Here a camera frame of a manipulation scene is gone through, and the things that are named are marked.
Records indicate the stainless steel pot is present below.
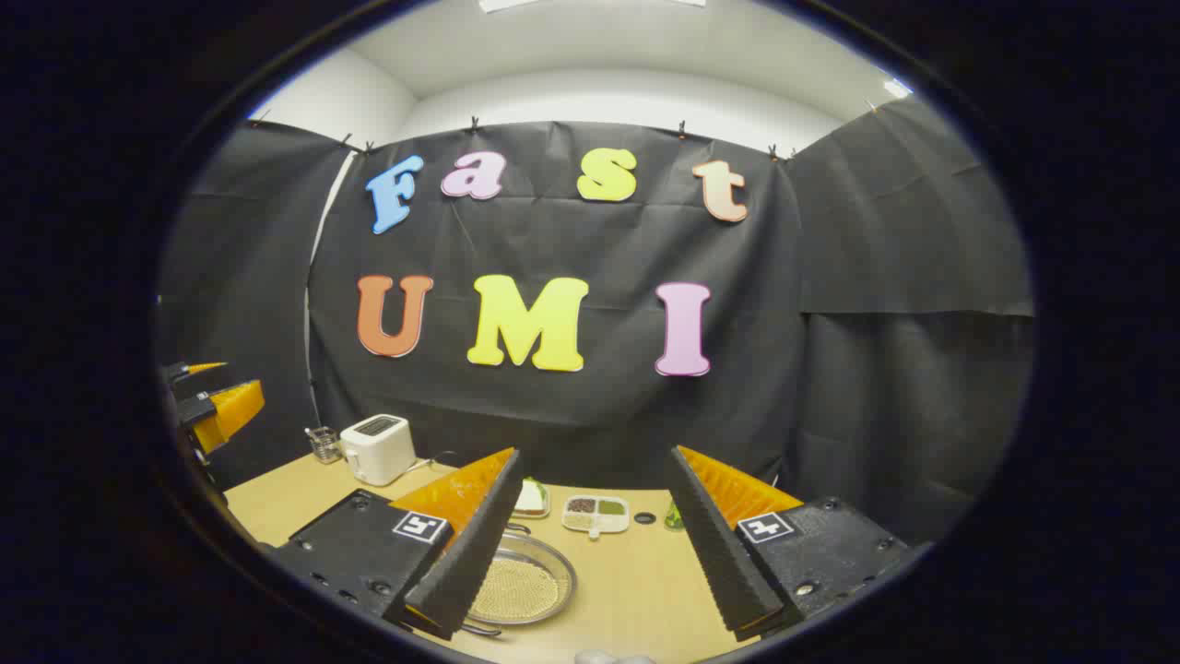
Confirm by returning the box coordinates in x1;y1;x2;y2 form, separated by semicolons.
461;523;579;637

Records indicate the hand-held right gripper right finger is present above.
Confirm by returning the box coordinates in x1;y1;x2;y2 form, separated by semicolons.
666;445;914;644

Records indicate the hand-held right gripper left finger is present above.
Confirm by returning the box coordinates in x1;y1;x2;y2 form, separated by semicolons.
267;447;525;642

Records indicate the black backdrop cloth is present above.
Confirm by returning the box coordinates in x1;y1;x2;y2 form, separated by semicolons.
157;97;1035;545

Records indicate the white toaster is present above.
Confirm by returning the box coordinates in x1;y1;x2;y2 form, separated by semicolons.
339;414;418;487

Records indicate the white divided bean dish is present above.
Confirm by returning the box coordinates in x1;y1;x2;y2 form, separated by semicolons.
561;495;631;540

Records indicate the ceiling light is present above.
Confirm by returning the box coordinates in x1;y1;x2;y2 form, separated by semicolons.
479;0;706;13

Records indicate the pile of soybeans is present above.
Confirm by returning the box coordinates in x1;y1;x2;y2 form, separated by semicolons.
470;556;561;621

